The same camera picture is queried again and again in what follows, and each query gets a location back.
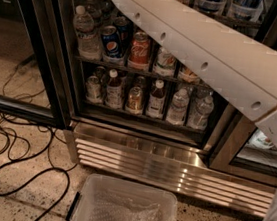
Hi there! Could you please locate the red-label juice bottle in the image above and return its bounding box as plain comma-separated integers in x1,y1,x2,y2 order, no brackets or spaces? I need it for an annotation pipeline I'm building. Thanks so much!
105,69,123,109

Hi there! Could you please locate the blue pepsi can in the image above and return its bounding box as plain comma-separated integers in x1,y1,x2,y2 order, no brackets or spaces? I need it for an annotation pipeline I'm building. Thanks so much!
113,16,130,48
100,25,123,59

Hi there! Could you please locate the silver can bottom shelf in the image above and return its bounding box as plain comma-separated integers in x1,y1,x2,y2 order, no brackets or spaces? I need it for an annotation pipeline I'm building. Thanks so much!
85,75,102,103

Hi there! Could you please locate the front blue pepsi can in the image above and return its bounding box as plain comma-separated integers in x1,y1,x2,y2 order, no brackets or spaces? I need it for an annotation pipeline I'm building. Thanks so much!
100,25,123,59

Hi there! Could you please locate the blue can top shelf right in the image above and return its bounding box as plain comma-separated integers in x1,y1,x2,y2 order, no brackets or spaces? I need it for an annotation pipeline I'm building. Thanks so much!
228,0,262,22

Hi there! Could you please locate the water bottle bottom shelf right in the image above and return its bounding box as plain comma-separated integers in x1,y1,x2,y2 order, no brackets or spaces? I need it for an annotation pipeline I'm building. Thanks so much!
186,95,215,130

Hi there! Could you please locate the bubble wrap sheet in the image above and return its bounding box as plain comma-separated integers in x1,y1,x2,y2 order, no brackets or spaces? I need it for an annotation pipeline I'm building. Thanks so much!
88,193,162,221

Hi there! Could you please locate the front red coke can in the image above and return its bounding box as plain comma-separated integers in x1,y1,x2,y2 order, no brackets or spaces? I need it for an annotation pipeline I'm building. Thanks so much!
128,31,150,71

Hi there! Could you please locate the water bottle bottom shelf left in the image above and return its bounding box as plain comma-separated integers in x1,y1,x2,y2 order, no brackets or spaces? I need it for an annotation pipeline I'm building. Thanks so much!
166,88,189,126

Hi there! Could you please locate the gold can bottom shelf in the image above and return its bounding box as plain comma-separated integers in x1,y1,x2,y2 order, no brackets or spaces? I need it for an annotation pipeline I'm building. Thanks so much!
126,86,144,115

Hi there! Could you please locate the open fridge door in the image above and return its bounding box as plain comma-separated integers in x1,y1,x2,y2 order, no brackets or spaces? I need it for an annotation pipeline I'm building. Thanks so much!
0,0,70,128

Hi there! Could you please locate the brown tea bottle white cap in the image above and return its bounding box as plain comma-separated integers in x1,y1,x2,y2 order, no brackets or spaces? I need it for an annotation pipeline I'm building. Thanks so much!
146,80,166,119

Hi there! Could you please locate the blue can shelf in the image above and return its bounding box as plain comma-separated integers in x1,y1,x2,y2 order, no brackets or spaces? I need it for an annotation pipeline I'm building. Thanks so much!
228,0,262,22
195,0,226,14

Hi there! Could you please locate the rear blue pepsi can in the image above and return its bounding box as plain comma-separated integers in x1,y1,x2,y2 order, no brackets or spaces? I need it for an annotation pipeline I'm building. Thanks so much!
113,16,130,48

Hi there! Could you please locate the clear water bottle middle shelf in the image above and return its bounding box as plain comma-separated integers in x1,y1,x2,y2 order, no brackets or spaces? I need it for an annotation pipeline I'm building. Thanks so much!
73,5,101,60

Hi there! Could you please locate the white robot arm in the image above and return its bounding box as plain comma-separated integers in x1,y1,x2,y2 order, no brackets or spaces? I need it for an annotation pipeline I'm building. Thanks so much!
112,0,277,221

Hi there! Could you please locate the stainless steel glass-door fridge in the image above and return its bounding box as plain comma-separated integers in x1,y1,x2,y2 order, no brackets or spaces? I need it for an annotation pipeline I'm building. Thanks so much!
0,0,277,221

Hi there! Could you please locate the clear plastic storage bin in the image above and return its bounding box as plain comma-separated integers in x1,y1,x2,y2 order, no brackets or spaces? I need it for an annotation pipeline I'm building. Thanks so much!
66,174,178,221

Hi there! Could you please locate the orange gold soda can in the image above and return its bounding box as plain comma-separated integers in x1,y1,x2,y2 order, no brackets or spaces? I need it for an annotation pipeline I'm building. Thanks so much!
178,65,200,84

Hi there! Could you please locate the white green soda can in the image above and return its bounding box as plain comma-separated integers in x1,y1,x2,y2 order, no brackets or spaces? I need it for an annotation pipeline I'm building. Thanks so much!
153,47,176,77

